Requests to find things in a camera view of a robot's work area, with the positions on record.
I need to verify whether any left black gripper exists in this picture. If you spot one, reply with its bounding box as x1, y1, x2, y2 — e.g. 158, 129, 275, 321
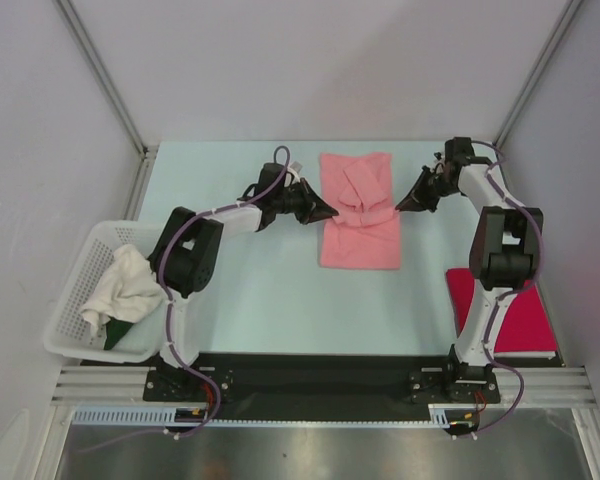
272, 178, 337, 225

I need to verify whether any pink t shirt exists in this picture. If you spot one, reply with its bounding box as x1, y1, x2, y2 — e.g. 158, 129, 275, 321
320, 152, 401, 270

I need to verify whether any white crumpled t shirt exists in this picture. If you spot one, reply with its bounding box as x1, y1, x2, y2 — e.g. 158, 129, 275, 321
79, 244, 165, 337

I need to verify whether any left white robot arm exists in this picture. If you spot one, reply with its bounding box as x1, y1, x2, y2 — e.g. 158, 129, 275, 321
149, 178, 338, 400

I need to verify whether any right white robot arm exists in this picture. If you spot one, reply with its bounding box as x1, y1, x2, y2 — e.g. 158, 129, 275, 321
396, 162, 544, 367

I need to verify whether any white plastic basket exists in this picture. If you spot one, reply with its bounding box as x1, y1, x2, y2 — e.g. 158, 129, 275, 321
43, 220, 165, 364

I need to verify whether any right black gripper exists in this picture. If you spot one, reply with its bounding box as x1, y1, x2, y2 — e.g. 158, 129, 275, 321
397, 165, 460, 213

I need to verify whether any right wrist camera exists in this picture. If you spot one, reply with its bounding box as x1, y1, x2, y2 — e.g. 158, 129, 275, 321
434, 137, 492, 173

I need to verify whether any dark green t shirt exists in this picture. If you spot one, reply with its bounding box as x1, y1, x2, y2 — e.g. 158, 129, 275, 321
103, 317, 134, 351

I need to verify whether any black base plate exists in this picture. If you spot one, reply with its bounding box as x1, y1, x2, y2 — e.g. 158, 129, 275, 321
79, 351, 564, 422

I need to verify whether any white slotted cable duct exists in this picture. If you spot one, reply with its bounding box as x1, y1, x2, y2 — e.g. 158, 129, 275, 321
72, 406, 475, 429

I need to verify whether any folded red t shirt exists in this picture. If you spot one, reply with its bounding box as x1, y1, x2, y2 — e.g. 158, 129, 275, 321
445, 268, 558, 359

